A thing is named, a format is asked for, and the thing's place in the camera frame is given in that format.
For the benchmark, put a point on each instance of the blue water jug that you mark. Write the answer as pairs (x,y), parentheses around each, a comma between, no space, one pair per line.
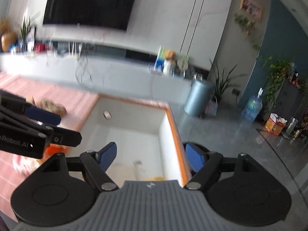
(253,106)

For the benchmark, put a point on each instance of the white marble tv cabinet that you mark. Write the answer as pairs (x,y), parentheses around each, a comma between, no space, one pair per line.
(101,69)

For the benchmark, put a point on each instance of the pink white crochet pouch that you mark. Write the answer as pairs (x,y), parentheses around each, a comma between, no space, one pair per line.
(25,166)

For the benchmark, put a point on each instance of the orange crochet ball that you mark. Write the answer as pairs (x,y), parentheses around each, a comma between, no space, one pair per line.
(54,148)

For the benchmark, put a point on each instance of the brown teddy bear on cabinet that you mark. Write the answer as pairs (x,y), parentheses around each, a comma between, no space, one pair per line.
(169,62)

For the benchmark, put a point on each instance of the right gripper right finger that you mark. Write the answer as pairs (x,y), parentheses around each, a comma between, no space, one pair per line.
(205,164)

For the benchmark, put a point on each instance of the trailing pothos plant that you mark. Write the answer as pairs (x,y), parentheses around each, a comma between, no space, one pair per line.
(278,70)

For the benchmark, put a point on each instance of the floor potted green plant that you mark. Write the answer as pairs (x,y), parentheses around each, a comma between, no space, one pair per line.
(224,81)

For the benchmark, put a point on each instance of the black wall television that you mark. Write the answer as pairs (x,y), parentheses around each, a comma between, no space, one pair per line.
(113,14)

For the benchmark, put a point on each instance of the blue-grey metal trash bin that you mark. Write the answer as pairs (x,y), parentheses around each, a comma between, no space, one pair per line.
(199,96)

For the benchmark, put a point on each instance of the dark shelf cabinet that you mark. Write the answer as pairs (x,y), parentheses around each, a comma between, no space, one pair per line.
(288,101)

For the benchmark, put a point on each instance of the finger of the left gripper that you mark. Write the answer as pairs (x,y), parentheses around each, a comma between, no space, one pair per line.
(60,136)
(20,106)

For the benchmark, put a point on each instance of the brown plush towel toy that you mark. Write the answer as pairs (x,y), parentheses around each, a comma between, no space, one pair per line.
(48,105)

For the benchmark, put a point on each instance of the orange white storage box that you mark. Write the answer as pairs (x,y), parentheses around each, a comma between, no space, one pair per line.
(149,147)

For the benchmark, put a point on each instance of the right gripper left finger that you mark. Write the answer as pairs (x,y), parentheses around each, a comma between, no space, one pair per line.
(96,164)

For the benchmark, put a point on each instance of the orange cardboard box on floor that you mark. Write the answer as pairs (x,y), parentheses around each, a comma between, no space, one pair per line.
(275,124)

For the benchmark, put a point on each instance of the framed wall picture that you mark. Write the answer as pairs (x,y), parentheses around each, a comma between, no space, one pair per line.
(252,8)

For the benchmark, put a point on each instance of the golden round vase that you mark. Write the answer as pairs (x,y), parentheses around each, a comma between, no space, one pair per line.
(7,39)

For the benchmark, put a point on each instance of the green plant in glass vase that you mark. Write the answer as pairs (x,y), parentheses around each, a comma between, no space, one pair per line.
(25,29)

